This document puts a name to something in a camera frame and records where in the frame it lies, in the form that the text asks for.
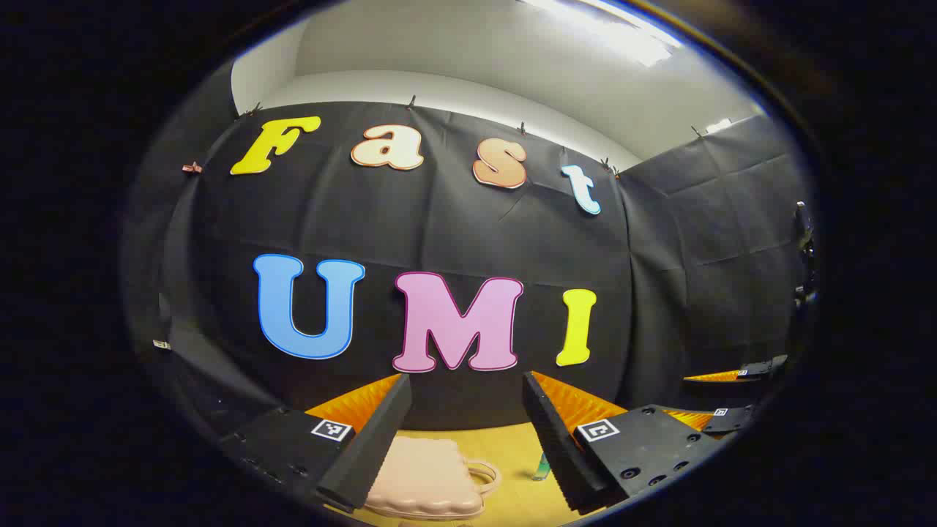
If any pink suitcase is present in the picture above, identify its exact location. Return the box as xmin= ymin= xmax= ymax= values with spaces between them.
xmin=362 ymin=436 xmax=502 ymax=522

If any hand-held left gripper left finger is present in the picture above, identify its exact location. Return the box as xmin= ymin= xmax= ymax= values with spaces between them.
xmin=218 ymin=373 xmax=414 ymax=513

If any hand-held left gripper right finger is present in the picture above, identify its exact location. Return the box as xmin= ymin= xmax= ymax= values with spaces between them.
xmin=521 ymin=370 xmax=725 ymax=515

